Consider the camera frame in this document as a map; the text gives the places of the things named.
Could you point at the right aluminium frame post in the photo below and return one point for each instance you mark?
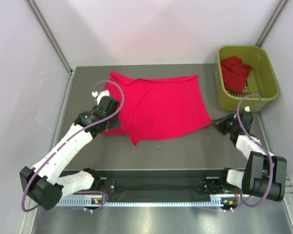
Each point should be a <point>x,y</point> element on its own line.
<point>281,5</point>

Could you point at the aluminium frame post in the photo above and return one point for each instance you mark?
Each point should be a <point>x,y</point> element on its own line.
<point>48,33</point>
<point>281,5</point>

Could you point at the olive green plastic basket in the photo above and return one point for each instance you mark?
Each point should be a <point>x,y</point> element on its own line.
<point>261,79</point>

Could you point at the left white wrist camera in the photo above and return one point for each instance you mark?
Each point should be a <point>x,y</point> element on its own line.
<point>97,94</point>

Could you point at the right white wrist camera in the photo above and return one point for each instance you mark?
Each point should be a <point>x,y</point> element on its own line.
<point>247,109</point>

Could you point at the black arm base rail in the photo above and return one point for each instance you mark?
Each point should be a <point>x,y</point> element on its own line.
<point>183,185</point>

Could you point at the dark red t shirt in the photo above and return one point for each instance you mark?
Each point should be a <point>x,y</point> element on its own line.
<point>234,73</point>

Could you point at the left aluminium frame post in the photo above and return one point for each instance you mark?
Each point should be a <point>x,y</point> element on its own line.
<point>48,33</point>

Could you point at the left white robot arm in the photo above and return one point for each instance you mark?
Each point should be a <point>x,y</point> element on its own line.
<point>43,182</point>

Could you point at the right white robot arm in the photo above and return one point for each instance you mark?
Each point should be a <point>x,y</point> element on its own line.
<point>264,175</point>

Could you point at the slotted grey cable duct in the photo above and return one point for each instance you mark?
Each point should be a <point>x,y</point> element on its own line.
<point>94,202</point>

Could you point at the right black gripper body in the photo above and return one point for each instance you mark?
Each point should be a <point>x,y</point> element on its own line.
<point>230,124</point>

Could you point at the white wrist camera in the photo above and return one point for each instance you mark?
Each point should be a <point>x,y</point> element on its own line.
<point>97,94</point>
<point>247,109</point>

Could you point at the bright pink t shirt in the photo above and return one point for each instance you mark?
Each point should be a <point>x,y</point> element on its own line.
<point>158,109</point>

